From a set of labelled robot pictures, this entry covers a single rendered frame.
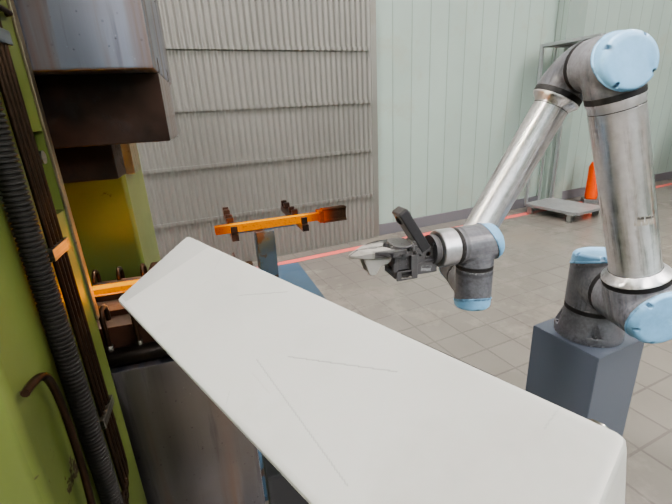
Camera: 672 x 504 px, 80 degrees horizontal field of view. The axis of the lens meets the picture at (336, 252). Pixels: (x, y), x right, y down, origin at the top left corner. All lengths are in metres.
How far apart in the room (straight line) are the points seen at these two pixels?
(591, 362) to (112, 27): 1.35
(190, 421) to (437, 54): 4.26
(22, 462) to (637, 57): 1.14
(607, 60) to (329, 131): 3.11
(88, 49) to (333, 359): 0.54
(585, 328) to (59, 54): 1.38
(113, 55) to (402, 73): 3.88
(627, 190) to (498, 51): 4.18
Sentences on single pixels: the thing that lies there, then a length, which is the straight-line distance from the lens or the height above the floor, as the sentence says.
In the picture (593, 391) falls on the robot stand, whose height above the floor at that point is 0.49.
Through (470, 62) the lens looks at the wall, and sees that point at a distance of 4.92.
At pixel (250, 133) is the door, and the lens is 3.68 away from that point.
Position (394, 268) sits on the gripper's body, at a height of 0.96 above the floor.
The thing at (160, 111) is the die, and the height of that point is 1.31.
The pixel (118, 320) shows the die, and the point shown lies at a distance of 0.79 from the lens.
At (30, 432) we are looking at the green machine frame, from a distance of 0.50.
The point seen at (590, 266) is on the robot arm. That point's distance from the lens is 1.37.
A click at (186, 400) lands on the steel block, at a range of 0.80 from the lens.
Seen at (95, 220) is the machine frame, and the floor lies 1.09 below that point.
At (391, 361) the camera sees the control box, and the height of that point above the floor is 1.19.
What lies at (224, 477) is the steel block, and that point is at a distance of 0.93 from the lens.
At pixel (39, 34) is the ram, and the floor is 1.41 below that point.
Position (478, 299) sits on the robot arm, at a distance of 1.05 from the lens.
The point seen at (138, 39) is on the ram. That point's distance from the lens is 0.64.
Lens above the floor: 1.30
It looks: 19 degrees down
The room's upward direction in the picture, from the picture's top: 3 degrees counter-clockwise
